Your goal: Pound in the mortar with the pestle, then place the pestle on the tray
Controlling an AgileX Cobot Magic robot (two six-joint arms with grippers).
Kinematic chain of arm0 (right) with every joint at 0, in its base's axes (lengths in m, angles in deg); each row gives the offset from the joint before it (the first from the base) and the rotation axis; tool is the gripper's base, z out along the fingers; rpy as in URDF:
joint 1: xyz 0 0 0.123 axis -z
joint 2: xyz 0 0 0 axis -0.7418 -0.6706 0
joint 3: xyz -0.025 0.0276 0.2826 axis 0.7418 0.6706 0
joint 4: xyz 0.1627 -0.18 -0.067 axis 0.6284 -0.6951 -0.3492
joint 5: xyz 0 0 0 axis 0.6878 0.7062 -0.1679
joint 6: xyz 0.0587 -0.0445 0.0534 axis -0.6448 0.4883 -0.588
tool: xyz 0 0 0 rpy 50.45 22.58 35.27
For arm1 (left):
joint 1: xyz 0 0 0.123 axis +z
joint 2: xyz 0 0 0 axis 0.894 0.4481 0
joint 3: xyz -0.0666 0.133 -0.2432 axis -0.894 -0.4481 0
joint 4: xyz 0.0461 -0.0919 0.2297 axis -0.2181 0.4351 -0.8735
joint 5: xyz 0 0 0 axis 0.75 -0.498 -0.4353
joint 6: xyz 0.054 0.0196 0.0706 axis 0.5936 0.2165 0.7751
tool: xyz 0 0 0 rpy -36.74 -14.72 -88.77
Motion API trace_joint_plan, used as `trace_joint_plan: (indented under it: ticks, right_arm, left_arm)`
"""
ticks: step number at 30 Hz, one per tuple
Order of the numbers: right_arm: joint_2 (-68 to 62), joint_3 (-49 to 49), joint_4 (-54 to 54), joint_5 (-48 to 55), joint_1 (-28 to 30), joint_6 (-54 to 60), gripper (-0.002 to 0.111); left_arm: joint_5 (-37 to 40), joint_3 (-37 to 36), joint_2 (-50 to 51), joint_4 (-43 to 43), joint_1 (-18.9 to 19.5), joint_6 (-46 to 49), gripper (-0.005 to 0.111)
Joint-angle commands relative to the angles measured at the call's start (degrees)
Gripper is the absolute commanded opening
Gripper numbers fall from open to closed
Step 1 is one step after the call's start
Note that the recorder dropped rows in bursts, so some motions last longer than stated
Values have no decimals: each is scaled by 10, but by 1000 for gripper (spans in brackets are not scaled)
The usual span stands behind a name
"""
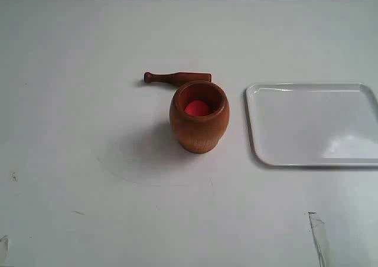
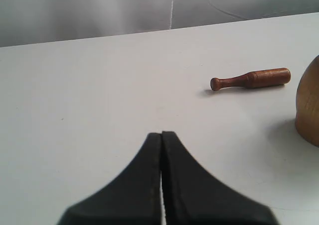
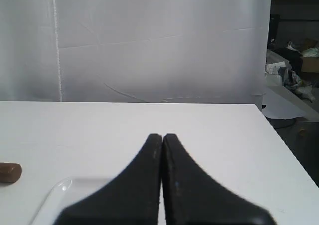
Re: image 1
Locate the brown wooden pestle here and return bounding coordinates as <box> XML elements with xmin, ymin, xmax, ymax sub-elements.
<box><xmin>144</xmin><ymin>72</ymin><xmax>212</xmax><ymax>86</ymax></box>

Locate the wooden mortar cup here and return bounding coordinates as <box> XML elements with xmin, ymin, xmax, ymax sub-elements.
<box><xmin>170</xmin><ymin>81</ymin><xmax>230</xmax><ymax>154</ymax></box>

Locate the red ball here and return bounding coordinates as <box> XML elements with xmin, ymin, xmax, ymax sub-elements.
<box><xmin>184</xmin><ymin>100</ymin><xmax>211</xmax><ymax>116</ymax></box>

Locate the white rectangular tray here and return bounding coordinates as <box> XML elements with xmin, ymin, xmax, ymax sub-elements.
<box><xmin>245</xmin><ymin>83</ymin><xmax>377</xmax><ymax>167</ymax></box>

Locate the clear tape strip right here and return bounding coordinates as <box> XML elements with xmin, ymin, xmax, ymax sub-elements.
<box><xmin>308</xmin><ymin>211</ymin><xmax>332</xmax><ymax>267</ymax></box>

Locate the clear tape piece left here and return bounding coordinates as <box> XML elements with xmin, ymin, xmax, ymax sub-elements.
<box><xmin>0</xmin><ymin>235</ymin><xmax>9</xmax><ymax>255</ymax></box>

